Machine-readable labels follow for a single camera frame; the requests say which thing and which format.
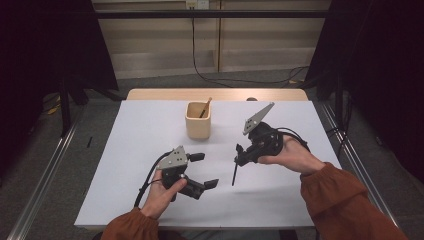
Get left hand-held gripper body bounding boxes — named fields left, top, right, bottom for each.
left=156, top=145, right=206, bottom=201

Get beige square cup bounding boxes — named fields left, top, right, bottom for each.
left=184, top=101, right=212, bottom=140

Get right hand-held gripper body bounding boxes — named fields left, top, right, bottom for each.
left=242, top=101, right=285, bottom=165

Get black brush with square head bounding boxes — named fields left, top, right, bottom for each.
left=231, top=143, right=244, bottom=187

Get black wall cable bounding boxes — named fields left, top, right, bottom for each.
left=190, top=7, right=311, bottom=89

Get right hand-held gripper cable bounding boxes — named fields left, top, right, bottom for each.
left=275, top=126, right=312, bottom=153

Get dark curtain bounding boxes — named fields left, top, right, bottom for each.
left=304, top=0, right=424, bottom=193
left=0, top=0, right=120, bottom=179

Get left hand-held gripper cable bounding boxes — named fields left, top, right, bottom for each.
left=133, top=150, right=175, bottom=208

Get person's left hand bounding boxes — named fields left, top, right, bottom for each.
left=139, top=169, right=189, bottom=221

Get person's right hand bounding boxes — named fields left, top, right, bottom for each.
left=257, top=134, right=327, bottom=177

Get black horizontal bar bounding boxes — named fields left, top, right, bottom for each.
left=94, top=9, right=330, bottom=20

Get aluminium floor rail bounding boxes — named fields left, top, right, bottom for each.
left=319, top=102, right=401, bottom=231
left=6, top=109, right=88, bottom=240

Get black metal stand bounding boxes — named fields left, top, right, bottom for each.
left=58, top=77, right=73, bottom=138

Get white wall socket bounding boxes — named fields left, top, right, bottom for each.
left=185, top=0, right=211, bottom=10

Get yellow floor tape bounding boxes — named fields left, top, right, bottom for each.
left=45, top=102, right=62, bottom=116

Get hand-held gripper cable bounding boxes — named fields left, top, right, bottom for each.
left=133, top=150, right=175, bottom=208
left=275, top=126, right=312, bottom=153

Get white table board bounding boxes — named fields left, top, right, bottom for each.
left=73, top=99, right=342, bottom=230

